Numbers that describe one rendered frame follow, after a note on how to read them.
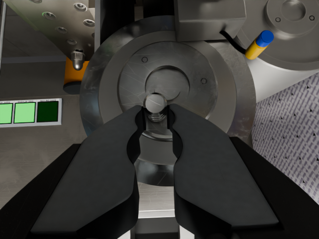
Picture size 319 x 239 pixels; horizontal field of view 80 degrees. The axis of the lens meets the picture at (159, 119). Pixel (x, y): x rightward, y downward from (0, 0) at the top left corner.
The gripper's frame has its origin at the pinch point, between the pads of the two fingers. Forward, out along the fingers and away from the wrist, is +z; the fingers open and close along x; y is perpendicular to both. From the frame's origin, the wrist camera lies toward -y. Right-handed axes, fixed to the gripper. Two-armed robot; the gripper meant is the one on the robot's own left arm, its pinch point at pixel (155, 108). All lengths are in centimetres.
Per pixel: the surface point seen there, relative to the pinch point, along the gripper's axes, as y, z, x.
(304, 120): 8.0, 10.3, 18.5
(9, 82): 72, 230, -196
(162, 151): 4.4, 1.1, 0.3
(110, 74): -0.7, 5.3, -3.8
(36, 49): 34, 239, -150
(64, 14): -4.7, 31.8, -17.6
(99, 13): -5.1, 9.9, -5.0
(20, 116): 18, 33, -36
